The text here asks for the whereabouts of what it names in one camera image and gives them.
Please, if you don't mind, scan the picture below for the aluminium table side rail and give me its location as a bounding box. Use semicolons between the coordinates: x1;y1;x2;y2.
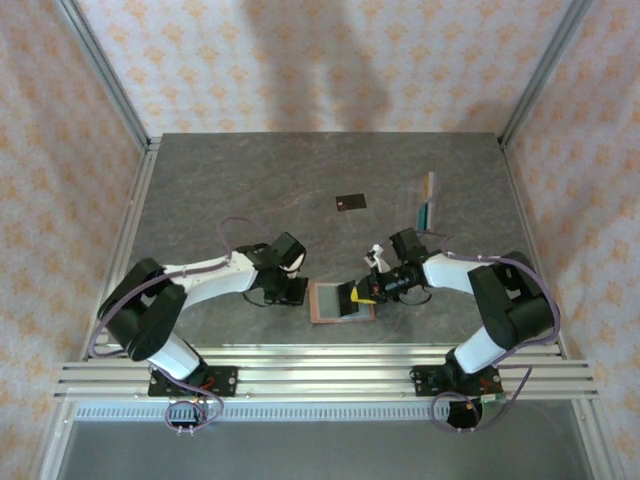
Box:
499;142;569;360
82;139;162;362

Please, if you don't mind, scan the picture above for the black card with red dot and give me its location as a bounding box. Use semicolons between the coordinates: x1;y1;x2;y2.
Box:
334;193;367;213

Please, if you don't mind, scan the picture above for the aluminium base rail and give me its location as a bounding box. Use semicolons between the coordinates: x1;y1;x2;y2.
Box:
54;343;601;401

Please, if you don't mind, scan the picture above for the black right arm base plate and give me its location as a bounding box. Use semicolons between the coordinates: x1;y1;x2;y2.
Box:
408;364;504;399

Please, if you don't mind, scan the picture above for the slotted grey cable duct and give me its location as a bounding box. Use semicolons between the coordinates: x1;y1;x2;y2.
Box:
73;402;576;423

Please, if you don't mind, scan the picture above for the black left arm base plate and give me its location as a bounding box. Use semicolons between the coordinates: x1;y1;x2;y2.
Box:
147;364;239;399

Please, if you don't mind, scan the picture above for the aluminium frame post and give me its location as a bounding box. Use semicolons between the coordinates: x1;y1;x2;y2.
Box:
499;0;596;149
52;0;151;151

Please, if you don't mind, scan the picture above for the black round connector housing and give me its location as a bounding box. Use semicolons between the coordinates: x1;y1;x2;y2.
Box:
446;399;484;432

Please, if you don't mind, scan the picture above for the clear acrylic card stand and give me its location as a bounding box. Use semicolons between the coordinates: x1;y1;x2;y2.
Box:
397;172;444;236

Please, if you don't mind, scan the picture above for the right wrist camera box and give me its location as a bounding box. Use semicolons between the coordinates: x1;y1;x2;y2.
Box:
362;243;390;275

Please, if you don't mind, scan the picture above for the black terminal block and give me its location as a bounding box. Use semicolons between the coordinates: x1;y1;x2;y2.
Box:
168;402;207;432

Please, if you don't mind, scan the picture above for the grey metal lower shelf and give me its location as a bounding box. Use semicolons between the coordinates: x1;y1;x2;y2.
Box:
53;419;596;480

